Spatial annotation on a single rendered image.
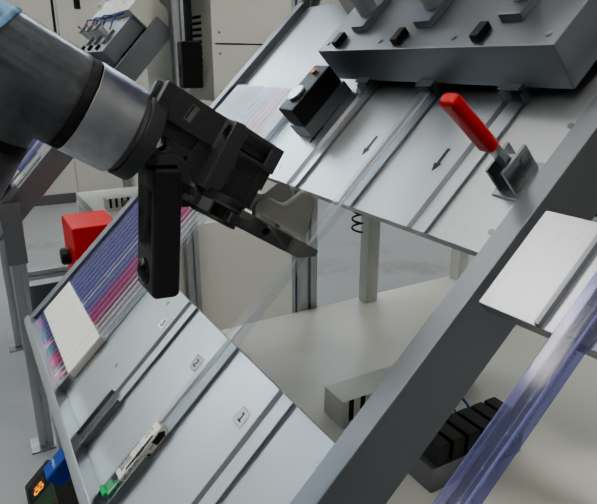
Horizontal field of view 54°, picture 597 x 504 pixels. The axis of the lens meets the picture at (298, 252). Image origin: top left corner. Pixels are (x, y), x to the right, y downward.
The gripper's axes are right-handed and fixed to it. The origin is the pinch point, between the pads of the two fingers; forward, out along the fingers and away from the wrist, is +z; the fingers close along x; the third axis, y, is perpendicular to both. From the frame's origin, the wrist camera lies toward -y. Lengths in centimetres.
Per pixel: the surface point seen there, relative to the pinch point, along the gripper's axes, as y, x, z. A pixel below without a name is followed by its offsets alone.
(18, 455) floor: -93, 120, 28
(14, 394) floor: -92, 157, 30
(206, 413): -17.1, -3.5, -2.9
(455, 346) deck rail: -0.6, -20.9, 1.5
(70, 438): -29.1, 10.2, -7.7
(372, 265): 5, 45, 50
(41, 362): -29.4, 29.7, -8.0
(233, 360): -12.1, -1.6, -1.8
